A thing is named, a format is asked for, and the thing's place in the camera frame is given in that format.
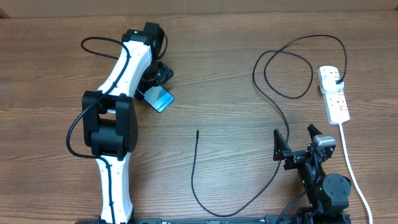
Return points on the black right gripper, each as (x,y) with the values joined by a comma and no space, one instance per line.
(280,152)

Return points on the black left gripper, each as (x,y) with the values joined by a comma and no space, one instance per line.
(164,73)

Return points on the blue Galaxy smartphone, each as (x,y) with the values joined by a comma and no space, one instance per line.
(159,98)

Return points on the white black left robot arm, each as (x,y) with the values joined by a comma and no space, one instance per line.
(109,118)

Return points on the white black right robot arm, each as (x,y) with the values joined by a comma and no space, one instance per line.
(325,196)

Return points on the white charger plug adapter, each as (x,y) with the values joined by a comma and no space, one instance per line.
(329,84)

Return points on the white power strip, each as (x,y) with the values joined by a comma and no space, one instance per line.
(335,103)

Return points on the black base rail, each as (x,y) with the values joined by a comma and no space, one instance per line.
(211,221)

